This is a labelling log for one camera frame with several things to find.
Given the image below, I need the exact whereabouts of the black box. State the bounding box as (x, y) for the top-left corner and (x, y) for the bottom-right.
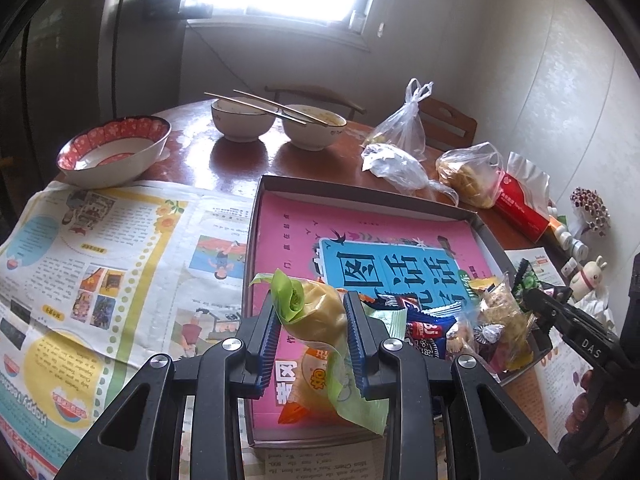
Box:
(142, 0), (216, 20)

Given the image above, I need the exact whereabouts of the person's right hand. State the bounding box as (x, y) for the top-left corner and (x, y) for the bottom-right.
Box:
(565, 369), (627, 434)

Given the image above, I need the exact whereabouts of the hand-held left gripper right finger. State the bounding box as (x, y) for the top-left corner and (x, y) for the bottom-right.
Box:
(343, 290), (576, 480)

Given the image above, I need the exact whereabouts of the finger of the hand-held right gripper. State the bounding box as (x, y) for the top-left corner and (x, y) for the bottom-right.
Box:
(522, 289), (577, 334)
(537, 283), (574, 302)

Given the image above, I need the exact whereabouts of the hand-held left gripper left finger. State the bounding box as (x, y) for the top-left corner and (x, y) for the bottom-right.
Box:
(52, 291), (284, 480)

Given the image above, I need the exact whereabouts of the dark refrigerator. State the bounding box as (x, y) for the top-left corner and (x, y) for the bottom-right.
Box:
(97, 0), (187, 126)

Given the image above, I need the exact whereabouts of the white bowl with food leftovers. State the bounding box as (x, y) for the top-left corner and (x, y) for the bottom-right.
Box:
(282, 105), (348, 151)

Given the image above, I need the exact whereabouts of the pink book blue label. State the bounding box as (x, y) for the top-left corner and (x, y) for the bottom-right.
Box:
(252, 190), (506, 441)

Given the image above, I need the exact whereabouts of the green black snack packet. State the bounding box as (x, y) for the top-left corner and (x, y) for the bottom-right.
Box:
(514, 259), (542, 302)

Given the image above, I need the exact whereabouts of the orange newspaper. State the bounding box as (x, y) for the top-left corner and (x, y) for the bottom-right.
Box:
(500, 345), (591, 456)

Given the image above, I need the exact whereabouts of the white rabbit figurine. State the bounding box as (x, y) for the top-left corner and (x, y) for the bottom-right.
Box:
(570, 256), (609, 304)

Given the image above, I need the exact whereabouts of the large clear yellow pastry packet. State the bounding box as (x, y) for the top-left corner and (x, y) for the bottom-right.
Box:
(477, 272), (537, 372)

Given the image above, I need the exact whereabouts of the blue cookie packet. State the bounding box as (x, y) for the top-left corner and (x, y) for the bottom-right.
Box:
(404, 320), (462, 361)

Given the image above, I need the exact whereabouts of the white bottle orange cap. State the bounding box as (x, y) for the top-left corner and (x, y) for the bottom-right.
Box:
(547, 215), (572, 244)

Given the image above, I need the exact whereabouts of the white ceramic bowl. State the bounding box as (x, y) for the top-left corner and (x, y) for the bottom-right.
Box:
(210, 97), (277, 143)

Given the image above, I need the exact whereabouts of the red tissue pack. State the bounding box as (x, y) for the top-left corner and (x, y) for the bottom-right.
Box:
(492, 151), (553, 243)

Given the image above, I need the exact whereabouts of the dark jelly cup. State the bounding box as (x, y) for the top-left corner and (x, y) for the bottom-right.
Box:
(474, 324), (503, 367)

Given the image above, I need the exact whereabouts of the colourful newspaper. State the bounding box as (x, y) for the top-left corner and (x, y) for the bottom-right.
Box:
(0, 180), (391, 480)

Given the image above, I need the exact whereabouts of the clear bag of yellow pastries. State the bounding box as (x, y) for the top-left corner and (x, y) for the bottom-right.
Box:
(435, 142), (506, 210)

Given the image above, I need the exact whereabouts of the red patterned bowl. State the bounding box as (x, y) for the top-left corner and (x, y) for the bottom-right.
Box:
(56, 115), (172, 190)

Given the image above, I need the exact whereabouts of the dark shallow cardboard box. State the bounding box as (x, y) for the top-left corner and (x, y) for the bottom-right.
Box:
(241, 175), (553, 448)

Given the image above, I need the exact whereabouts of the dark red flower decoration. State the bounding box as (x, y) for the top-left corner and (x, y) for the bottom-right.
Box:
(570, 187), (612, 234)

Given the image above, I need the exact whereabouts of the white text newspaper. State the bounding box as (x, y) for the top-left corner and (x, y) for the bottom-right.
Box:
(502, 246), (568, 291)

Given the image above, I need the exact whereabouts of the crumpled white tissue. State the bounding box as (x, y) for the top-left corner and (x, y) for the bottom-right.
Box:
(582, 294), (617, 329)

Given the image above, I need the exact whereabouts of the orange snack packet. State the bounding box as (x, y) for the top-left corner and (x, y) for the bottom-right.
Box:
(277, 345), (352, 427)

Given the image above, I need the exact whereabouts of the curved back wooden chair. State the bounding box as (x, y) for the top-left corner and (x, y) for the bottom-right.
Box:
(264, 85), (367, 117)

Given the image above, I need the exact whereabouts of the crumpled clear plastic bag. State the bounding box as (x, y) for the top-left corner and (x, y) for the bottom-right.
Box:
(361, 142), (460, 206)

